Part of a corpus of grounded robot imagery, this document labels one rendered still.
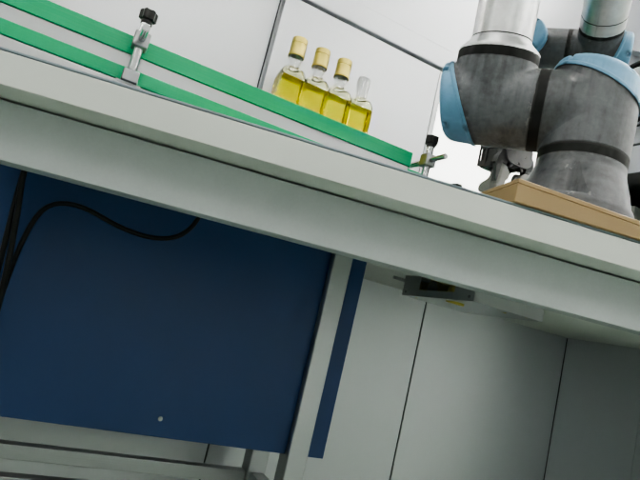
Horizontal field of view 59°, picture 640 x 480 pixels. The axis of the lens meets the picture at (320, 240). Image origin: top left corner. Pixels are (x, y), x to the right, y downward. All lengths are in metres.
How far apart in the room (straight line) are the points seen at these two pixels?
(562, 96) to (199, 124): 0.48
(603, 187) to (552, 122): 0.11
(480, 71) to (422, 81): 0.76
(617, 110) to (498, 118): 0.15
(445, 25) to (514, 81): 0.92
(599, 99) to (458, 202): 0.28
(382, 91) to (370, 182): 0.93
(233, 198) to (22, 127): 0.22
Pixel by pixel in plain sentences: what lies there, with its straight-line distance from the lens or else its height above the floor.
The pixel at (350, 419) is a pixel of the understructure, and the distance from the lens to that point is 1.49.
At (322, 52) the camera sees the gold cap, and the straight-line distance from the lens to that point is 1.30.
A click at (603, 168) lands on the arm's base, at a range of 0.79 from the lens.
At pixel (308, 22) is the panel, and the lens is 1.47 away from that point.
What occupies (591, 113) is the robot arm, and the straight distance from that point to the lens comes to 0.82.
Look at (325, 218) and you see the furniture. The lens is 0.62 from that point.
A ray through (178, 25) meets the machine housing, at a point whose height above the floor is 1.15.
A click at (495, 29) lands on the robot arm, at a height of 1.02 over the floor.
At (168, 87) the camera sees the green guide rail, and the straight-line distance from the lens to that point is 1.03.
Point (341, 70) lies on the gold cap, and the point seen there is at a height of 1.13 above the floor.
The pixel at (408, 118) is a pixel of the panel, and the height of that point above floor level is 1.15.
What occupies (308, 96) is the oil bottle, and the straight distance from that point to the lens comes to 1.24.
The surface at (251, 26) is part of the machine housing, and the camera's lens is 1.44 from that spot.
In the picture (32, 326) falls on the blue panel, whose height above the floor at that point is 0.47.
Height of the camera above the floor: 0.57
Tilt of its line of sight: 9 degrees up
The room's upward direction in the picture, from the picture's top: 13 degrees clockwise
